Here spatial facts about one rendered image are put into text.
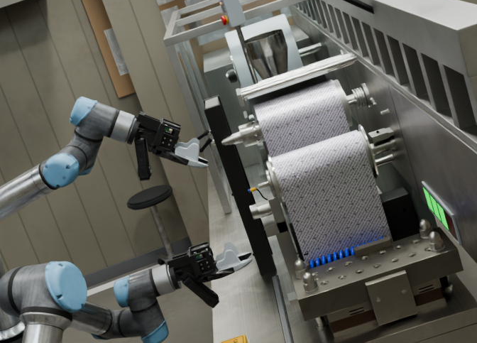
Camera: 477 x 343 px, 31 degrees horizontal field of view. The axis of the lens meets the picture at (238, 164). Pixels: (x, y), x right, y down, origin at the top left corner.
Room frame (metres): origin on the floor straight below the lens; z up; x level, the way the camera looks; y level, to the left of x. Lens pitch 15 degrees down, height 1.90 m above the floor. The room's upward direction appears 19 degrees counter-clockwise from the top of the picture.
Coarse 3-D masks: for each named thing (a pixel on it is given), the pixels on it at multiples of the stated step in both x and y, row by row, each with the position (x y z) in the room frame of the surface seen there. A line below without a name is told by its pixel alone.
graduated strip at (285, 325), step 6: (276, 276) 2.40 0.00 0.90; (276, 282) 2.36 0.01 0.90; (276, 288) 2.32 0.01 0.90; (276, 294) 2.28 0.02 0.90; (282, 294) 2.27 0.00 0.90; (276, 300) 2.24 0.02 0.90; (282, 300) 2.22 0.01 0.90; (282, 306) 2.19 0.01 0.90; (282, 312) 2.15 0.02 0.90; (282, 318) 2.12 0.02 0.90; (282, 324) 2.08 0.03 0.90; (288, 324) 2.07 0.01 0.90; (288, 330) 2.04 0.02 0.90; (288, 336) 2.01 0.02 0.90; (288, 342) 1.97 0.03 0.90
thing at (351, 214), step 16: (368, 176) 2.10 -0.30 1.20; (320, 192) 2.10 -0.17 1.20; (336, 192) 2.10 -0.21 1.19; (352, 192) 2.10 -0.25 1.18; (368, 192) 2.10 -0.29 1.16; (288, 208) 2.11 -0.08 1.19; (304, 208) 2.11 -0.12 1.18; (320, 208) 2.10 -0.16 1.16; (336, 208) 2.10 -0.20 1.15; (352, 208) 2.10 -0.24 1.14; (368, 208) 2.10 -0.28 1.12; (304, 224) 2.11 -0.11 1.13; (320, 224) 2.10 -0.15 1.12; (336, 224) 2.10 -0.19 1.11; (352, 224) 2.10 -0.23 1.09; (368, 224) 2.10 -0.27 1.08; (384, 224) 2.10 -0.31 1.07; (304, 240) 2.11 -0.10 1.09; (320, 240) 2.10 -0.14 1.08; (336, 240) 2.10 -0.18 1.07; (352, 240) 2.10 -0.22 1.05; (368, 240) 2.10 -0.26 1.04; (304, 256) 2.11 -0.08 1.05; (320, 256) 2.10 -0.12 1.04
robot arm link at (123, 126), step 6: (120, 114) 2.14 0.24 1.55; (126, 114) 2.15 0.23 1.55; (120, 120) 2.13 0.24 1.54; (126, 120) 2.14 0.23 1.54; (132, 120) 2.14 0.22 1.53; (114, 126) 2.13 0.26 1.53; (120, 126) 2.13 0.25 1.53; (126, 126) 2.13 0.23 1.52; (132, 126) 2.13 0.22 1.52; (114, 132) 2.13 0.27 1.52; (120, 132) 2.13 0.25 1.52; (126, 132) 2.13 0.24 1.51; (114, 138) 2.14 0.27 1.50; (120, 138) 2.14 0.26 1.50; (126, 138) 2.13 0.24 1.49
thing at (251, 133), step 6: (240, 126) 2.41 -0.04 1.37; (246, 126) 2.40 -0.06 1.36; (252, 126) 2.40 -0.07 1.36; (258, 126) 2.39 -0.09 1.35; (240, 132) 2.40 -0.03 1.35; (246, 132) 2.39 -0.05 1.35; (252, 132) 2.39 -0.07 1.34; (258, 132) 2.39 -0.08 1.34; (246, 138) 2.39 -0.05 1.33; (252, 138) 2.39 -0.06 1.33; (258, 138) 2.39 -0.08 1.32; (246, 144) 2.40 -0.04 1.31; (252, 144) 2.41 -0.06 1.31
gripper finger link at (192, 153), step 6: (192, 144) 2.13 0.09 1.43; (180, 150) 2.13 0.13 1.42; (186, 150) 2.13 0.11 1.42; (192, 150) 2.13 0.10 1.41; (198, 150) 2.12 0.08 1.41; (180, 156) 2.12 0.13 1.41; (186, 156) 2.13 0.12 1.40; (192, 156) 2.13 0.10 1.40; (198, 156) 2.13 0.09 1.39; (192, 162) 2.12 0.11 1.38; (198, 162) 2.13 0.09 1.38
